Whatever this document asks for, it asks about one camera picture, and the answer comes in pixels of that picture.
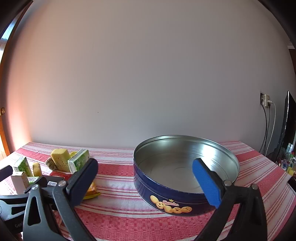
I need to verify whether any red white striped tablecloth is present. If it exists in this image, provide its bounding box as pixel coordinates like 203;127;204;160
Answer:
0;142;296;241

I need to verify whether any beige wafer packet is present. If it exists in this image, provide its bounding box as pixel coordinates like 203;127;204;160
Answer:
10;171;30;195

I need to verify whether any black cable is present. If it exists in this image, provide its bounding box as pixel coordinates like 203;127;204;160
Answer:
259;105;268;153
264;107;271;155

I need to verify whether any white cable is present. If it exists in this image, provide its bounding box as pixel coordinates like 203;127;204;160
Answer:
268;101;277;155

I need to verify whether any large yellow sponge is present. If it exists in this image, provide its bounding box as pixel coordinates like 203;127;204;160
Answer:
51;148;71;172

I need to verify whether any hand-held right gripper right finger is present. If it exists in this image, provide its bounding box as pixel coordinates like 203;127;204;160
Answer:
192;158;267;241

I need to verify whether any blue round cookie tin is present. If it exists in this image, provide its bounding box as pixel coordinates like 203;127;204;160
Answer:
133;135;240;216

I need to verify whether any black box with white label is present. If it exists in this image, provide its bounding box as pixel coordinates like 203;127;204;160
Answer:
39;175;71;194

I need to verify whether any black flat monitor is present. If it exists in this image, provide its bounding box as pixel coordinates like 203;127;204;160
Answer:
276;91;296;160

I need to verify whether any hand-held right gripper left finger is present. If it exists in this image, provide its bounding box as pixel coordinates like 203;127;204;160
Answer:
23;158;99;241

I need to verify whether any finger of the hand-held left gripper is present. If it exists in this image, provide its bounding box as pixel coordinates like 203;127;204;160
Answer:
0;194;30;220
0;165;13;183

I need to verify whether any yellow snack packet dark logo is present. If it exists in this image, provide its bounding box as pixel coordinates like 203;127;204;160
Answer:
82;181;102;200

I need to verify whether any small green tissue pack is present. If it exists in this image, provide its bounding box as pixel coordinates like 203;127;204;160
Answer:
13;156;33;178
68;149;90;174

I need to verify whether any red packet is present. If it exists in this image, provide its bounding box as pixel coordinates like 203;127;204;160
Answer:
50;171;73;181

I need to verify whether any wooden door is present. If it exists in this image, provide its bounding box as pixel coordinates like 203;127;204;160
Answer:
0;0;33;159

